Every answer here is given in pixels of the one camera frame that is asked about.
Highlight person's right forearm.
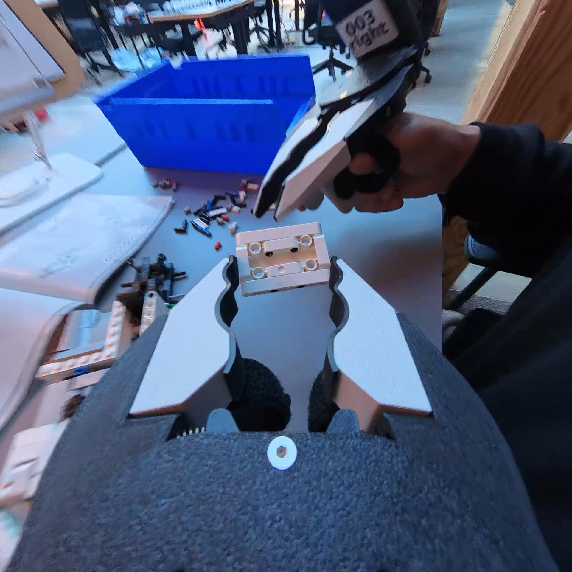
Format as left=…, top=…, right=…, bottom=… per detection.
left=440, top=122, right=572, bottom=280

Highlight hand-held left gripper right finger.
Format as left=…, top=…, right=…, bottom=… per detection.
left=326, top=256, right=434, bottom=434

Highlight pile of small lego pieces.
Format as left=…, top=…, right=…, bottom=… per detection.
left=152, top=176, right=269, bottom=251

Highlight long background work table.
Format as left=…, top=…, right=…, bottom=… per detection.
left=147, top=0, right=255, bottom=56

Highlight lego instruction booklet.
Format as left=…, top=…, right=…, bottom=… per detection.
left=0, top=194, right=175, bottom=430

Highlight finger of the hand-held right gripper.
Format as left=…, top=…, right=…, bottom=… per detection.
left=254, top=107, right=331, bottom=220
left=273, top=98, right=376, bottom=223

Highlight blue plastic bin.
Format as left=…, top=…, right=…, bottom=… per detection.
left=96, top=55, right=317, bottom=176

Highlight white lego vehicle model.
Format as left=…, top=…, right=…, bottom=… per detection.
left=36, top=255, right=186, bottom=421

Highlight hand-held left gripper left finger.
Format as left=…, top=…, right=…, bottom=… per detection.
left=129, top=255, right=244, bottom=433

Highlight white lego frame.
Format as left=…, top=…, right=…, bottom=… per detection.
left=234, top=222, right=332, bottom=297

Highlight wooden post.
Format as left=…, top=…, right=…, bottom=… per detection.
left=462, top=0, right=572, bottom=144

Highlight black office chair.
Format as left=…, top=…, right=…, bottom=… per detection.
left=58, top=0, right=123, bottom=86
left=304, top=0, right=354, bottom=81

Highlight person's right hand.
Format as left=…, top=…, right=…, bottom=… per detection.
left=333, top=112, right=481, bottom=215

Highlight instruction sheet stand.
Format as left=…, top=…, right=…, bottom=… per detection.
left=0, top=0, right=105, bottom=235

